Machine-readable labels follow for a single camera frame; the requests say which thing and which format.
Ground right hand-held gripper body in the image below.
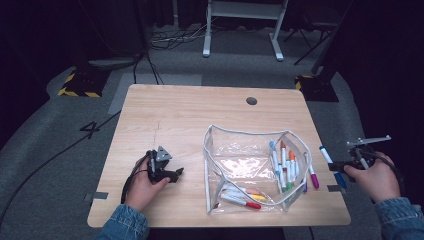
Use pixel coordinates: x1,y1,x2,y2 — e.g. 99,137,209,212
346,134,392,171

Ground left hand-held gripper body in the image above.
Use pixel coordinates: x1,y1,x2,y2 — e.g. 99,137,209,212
145,145,174,185

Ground dark blue capped marker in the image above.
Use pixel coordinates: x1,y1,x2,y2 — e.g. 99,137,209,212
318,145,348,192

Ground magenta capped marker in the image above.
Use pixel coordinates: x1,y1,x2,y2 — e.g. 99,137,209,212
303,152,320,190

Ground orange capped marker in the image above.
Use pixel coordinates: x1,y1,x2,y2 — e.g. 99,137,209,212
288,149,297,181

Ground brown capped marker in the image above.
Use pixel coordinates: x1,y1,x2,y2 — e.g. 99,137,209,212
280,140,288,168

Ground light blue capped marker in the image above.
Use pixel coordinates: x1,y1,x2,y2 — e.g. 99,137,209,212
269,140,281,176

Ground clear plastic zipper pouch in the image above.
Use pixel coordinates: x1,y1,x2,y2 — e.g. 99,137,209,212
203,124,313,215

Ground pink capped marker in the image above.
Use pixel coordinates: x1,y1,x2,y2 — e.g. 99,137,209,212
226,186,261,195

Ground red capped marker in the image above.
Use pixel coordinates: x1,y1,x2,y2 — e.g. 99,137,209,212
219,193,262,211

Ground person's right hand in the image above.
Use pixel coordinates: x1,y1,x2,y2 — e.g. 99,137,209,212
343,152,401,204

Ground person's left hand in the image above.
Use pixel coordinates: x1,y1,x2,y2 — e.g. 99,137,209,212
124,157,170,213

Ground grey tape strip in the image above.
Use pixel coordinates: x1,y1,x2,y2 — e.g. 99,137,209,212
84,191,110,202
327,184,348,195

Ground black yellow striped stand base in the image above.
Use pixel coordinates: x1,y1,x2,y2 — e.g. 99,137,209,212
294,74,340,103
57,68,111,99

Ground black folding stand legs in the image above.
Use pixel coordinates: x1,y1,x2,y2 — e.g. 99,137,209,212
283,26,338,67

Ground right hand-held gripper black cable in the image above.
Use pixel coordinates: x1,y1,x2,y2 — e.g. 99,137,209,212
366,149,406,201

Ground hand-held gripper black cable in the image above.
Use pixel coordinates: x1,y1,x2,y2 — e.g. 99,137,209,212
120,154,152,204
366,149,406,201

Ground left hand-held gripper black cable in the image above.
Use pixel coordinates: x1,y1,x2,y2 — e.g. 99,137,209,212
120,154,152,204

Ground long black floor cable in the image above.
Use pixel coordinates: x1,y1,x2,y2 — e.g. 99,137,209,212
0,110,122,228

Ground black slanted stand post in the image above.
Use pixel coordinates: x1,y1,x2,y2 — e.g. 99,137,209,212
309,0,354,76

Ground tangled floor cable bundle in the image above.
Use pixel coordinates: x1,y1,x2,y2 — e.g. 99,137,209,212
149,19,209,52

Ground white metal stand frame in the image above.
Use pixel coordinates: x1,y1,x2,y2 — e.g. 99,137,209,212
202,0,290,62

